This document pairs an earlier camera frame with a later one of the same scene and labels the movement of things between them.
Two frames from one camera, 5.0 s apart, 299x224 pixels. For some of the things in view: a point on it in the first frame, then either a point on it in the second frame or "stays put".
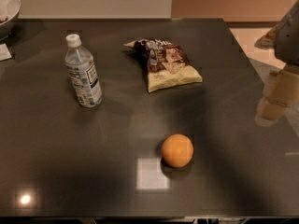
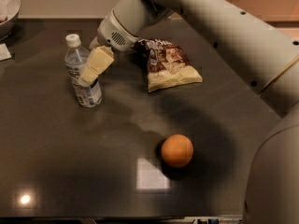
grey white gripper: (288, 42) -> (114, 35)
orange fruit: (177, 150) stays put
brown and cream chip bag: (167, 64) stays put
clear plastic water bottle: (82, 73) stays put
